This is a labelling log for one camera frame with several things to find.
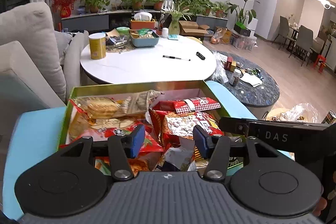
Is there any red yellow cracker snack bag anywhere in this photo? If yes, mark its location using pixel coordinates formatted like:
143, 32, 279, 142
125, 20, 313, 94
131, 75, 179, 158
149, 109, 224, 152

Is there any red barcode snack packet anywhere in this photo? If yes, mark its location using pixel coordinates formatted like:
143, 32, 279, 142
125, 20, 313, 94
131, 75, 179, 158
153, 97, 221, 114

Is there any beige brown pastry packet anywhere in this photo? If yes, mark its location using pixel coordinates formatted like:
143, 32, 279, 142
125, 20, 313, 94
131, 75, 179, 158
120, 90, 162, 116

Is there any orange clear snack packet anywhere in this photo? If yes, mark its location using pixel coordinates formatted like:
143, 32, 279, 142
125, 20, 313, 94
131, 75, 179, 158
70, 97, 131, 119

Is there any person's right hand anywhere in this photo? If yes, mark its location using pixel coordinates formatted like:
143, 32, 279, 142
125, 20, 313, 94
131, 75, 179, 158
313, 197, 327, 217

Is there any dark marble round table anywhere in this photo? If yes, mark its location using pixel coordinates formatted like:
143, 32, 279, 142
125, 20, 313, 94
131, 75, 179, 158
219, 51, 280, 107

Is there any spice jar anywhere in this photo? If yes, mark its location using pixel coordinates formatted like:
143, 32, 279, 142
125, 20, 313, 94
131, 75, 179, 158
229, 69, 242, 86

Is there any clear plastic bag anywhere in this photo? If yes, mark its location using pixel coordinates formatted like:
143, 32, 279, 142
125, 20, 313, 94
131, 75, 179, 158
210, 51, 228, 85

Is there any green cardboard box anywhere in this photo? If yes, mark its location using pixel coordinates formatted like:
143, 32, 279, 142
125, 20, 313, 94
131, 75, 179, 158
56, 79, 245, 177

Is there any white round coffee table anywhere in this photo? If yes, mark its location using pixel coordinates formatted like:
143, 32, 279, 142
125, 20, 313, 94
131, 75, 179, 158
80, 36, 216, 84

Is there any black lighter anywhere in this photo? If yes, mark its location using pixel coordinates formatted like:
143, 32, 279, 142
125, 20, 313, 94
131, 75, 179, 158
196, 52, 206, 60

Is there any black pen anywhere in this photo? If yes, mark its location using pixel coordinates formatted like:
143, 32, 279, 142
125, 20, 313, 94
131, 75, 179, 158
163, 55, 191, 61

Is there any light blue table mat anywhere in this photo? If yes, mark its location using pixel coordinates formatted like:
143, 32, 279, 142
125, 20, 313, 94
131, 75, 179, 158
2, 81, 271, 220

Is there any blue snack tray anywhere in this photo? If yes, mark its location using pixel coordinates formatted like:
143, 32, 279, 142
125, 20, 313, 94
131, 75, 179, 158
130, 28, 159, 48

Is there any yellow cylindrical can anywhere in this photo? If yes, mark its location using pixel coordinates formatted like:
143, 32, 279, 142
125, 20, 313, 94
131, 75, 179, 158
88, 32, 106, 60

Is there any grey dining chair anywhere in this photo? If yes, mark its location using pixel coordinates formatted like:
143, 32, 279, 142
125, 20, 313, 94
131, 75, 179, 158
289, 25, 313, 65

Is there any green plant glass vase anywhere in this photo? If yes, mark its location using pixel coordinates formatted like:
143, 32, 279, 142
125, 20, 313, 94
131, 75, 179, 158
162, 1, 191, 35

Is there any open cardboard box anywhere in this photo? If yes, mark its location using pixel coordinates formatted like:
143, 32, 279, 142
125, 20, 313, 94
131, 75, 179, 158
179, 20, 210, 36

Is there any white cup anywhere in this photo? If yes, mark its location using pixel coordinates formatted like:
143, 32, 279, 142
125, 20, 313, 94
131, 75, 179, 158
161, 28, 169, 38

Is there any beige sofa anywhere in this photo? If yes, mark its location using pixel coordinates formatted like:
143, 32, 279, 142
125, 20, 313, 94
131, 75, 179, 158
1, 2, 88, 135

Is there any grey tv cabinet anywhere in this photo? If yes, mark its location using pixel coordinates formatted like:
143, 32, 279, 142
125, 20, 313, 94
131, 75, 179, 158
59, 10, 228, 33

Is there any orange tissue box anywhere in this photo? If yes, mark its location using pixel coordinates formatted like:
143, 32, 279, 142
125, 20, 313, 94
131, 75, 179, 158
130, 11, 156, 30

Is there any potted green plant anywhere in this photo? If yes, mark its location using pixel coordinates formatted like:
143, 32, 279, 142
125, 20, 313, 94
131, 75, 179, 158
80, 0, 110, 14

